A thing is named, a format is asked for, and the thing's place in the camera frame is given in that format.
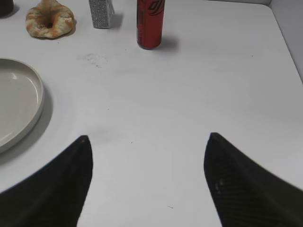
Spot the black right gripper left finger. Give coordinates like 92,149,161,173
0,135,93,227

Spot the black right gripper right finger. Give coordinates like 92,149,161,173
204,132,303,227

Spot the beige round plate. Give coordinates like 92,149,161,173
0,58,45,153

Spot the small white milk carton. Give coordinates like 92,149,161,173
89,0,115,29

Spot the dark red wax apple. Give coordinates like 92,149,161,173
0,0,14,17

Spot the red soda can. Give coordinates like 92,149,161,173
136,0,165,50

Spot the orange swirled bread ring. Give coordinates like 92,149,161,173
25,0,75,39

